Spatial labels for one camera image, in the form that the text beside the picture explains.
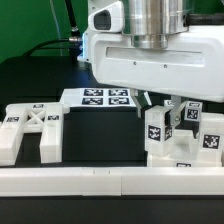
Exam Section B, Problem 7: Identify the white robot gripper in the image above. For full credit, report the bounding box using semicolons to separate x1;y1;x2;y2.
88;0;224;128

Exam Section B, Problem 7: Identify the white chair seat block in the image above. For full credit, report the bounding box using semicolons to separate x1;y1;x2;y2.
147;130;222;168

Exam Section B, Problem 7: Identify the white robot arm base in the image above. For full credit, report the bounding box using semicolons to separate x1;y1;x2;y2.
77;0;101;69

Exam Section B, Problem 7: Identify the white tagged cube left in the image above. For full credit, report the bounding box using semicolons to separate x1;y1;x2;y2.
164;100;174;107

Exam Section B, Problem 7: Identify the white tagged cube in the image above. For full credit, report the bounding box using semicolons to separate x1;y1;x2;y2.
164;100;174;107
184;101;202;122

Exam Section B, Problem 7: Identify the white tagged cube right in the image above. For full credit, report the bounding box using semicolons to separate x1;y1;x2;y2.
184;101;202;122

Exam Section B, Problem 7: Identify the white tag sheet plate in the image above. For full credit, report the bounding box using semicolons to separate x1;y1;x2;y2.
60;88;135;107

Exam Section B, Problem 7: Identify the white front rail barrier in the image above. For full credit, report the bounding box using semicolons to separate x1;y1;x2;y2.
0;167;224;197

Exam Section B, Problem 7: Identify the black cable with connector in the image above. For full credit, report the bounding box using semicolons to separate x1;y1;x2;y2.
22;0;83;58

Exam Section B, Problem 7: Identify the white chair back frame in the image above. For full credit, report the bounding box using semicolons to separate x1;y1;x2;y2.
0;102;70;166

